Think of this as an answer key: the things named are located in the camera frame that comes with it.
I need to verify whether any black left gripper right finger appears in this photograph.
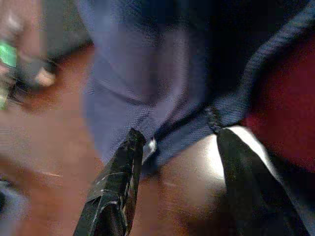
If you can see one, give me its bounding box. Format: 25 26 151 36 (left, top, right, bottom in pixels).
216 127 308 236

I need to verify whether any red cloth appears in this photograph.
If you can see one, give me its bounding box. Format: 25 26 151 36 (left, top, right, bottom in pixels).
242 39 315 170

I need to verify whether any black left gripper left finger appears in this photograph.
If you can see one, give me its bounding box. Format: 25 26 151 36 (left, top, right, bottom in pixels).
73 127 146 236

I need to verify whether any navy blue garment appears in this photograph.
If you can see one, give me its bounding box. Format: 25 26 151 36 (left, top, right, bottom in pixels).
78 0 315 177

